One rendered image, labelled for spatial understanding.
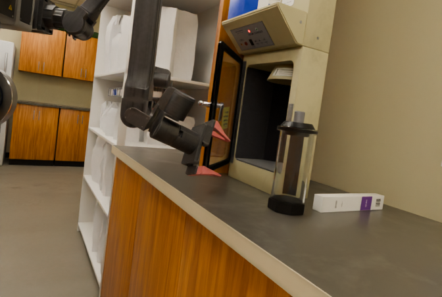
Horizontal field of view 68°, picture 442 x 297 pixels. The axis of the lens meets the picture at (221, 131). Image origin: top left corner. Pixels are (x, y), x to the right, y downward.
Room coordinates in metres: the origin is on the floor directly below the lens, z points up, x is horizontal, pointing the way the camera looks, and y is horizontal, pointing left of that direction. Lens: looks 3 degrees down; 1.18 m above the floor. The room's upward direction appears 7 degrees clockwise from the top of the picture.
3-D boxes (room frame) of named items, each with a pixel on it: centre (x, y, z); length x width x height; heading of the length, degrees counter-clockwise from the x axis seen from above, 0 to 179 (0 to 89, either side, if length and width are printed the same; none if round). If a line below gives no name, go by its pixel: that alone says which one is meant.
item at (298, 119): (0.89, -0.20, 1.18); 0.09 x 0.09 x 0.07
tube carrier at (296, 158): (0.89, -0.20, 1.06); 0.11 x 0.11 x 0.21
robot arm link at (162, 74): (1.24, 0.27, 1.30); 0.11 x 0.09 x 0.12; 91
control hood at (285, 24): (1.11, -0.08, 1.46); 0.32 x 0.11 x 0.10; 30
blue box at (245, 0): (1.18, -0.04, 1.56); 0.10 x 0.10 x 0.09; 30
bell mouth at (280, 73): (1.17, -0.23, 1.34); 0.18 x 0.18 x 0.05
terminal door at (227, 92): (1.12, 0.00, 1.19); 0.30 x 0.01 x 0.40; 164
